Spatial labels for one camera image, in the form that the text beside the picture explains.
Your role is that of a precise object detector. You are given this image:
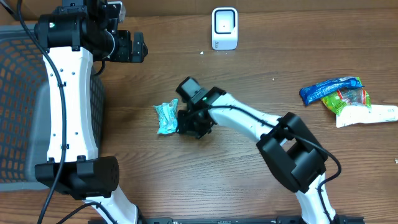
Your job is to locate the teal snack packet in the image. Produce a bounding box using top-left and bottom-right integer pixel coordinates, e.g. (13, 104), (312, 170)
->
(154, 99), (178, 135)

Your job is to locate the blue snack packet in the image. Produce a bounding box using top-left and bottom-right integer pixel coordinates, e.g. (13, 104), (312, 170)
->
(299, 77), (363, 106)

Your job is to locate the green snack bag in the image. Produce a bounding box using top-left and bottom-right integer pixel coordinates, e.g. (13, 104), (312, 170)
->
(321, 77), (371, 115)

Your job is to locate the white cosmetic tube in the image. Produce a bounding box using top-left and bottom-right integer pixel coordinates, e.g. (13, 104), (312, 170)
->
(336, 105), (397, 128)

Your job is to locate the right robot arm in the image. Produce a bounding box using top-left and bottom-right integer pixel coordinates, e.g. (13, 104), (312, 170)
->
(176, 77), (340, 223)

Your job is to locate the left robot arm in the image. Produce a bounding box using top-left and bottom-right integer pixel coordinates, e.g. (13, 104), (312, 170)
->
(35, 1), (148, 224)

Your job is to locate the white barcode scanner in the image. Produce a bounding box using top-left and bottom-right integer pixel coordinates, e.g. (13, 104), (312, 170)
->
(211, 7), (238, 50)

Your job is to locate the grey plastic shopping basket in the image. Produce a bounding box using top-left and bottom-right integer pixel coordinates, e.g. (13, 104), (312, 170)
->
(1, 26), (104, 192)

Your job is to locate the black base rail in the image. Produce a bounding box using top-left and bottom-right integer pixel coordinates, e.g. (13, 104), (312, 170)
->
(136, 214), (365, 224)

